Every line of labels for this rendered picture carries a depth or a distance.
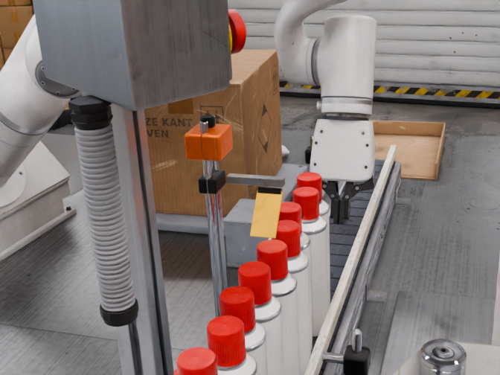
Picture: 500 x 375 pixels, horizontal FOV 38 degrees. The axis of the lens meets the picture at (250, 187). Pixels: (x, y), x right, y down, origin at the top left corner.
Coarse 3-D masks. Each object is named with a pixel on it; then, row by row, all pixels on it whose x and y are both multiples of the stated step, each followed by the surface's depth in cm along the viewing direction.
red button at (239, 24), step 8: (232, 16) 60; (240, 16) 61; (232, 24) 60; (240, 24) 60; (232, 32) 61; (240, 32) 60; (232, 40) 61; (240, 40) 61; (232, 48) 61; (240, 48) 62
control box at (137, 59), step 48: (48, 0) 61; (96, 0) 54; (144, 0) 52; (192, 0) 55; (48, 48) 64; (96, 48) 56; (144, 48) 53; (192, 48) 56; (96, 96) 59; (144, 96) 55; (192, 96) 57
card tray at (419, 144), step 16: (384, 128) 188; (400, 128) 187; (416, 128) 185; (432, 128) 184; (384, 144) 181; (400, 144) 180; (416, 144) 179; (432, 144) 179; (400, 160) 170; (416, 160) 169; (432, 160) 169; (416, 176) 160; (432, 176) 159
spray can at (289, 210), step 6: (282, 204) 87; (288, 204) 87; (294, 204) 87; (282, 210) 85; (288, 210) 85; (294, 210) 85; (300, 210) 86; (282, 216) 85; (288, 216) 85; (294, 216) 85; (300, 216) 86; (300, 222) 86; (300, 228) 86; (300, 234) 87; (306, 234) 89; (306, 240) 87; (306, 246) 86; (306, 252) 87
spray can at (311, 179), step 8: (304, 176) 95; (312, 176) 95; (320, 176) 95; (304, 184) 94; (312, 184) 94; (320, 184) 95; (320, 192) 95; (320, 200) 95; (320, 208) 95; (328, 208) 96; (320, 216) 95; (328, 216) 96; (328, 224) 97; (328, 232) 97; (328, 240) 98; (328, 248) 98; (328, 256) 98; (328, 264) 99; (328, 272) 99; (328, 280) 100; (328, 288) 100; (328, 296) 101; (328, 304) 101
